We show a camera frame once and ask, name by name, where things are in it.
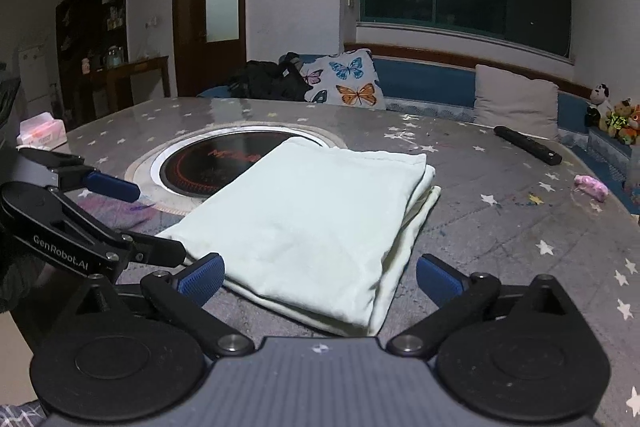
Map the small pink soft object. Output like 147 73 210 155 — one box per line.
573 174 610 202

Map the pink white tissue pack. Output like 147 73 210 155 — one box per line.
16 113 67 146

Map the black remote control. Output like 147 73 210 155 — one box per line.
493 125 563 166

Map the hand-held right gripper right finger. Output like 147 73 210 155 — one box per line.
386 254 576 358

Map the black round induction cooktop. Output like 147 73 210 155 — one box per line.
161 131 331 198

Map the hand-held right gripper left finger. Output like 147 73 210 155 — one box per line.
75 253 256 358

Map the dark wooden door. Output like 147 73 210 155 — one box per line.
172 0 249 98

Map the dark wooden shelf cabinet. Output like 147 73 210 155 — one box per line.
55 0 129 128

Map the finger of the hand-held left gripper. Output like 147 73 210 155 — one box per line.
0 182 187 269
17 148 142 202

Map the black jacket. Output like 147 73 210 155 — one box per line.
227 53 313 102

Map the orange plush toy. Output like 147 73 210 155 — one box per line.
620 104 640 146

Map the brown bear plush toy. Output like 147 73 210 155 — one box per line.
599 99 635 138

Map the butterfly print pillow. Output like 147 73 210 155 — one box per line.
300 48 387 110

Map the panda plush toy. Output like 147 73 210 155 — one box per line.
585 83 612 128

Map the plaid cloth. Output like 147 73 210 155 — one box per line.
0 399 48 427

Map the grey star print tablecloth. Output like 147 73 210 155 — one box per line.
10 97 640 427

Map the plain grey pillow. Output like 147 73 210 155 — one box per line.
472 64 560 142

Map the dark wooden side table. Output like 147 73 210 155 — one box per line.
82 55 171 118

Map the blue bench sofa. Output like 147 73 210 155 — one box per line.
197 42 640 208

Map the pale green garment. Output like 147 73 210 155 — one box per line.
157 137 442 338

